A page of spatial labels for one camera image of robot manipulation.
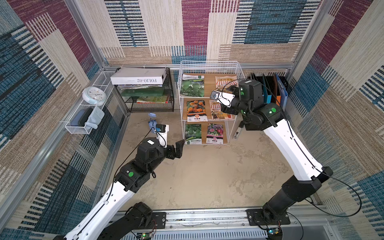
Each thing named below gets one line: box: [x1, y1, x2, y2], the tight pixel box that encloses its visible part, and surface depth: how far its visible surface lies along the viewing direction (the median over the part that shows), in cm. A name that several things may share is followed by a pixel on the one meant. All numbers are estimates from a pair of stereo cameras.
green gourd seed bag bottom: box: [184, 124, 202, 145], surface depth 107 cm
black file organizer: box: [249, 73, 289, 109], surface depth 92 cm
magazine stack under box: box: [116, 84, 163, 90], surface depth 81 cm
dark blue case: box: [70, 107, 93, 127], surface depth 67 cm
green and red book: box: [136, 95, 170, 104], surface depth 102 cm
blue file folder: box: [275, 73, 289, 111], surface depth 91 cm
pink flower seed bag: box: [206, 123, 224, 145], surface depth 107 cm
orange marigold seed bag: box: [186, 99, 208, 122], surface depth 88 cm
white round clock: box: [82, 86, 107, 106], surface depth 76 cm
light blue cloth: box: [84, 106, 105, 130], surface depth 69 cm
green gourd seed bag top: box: [180, 74, 205, 97], surface depth 76 cm
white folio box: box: [110, 67, 167, 85], surface depth 81 cm
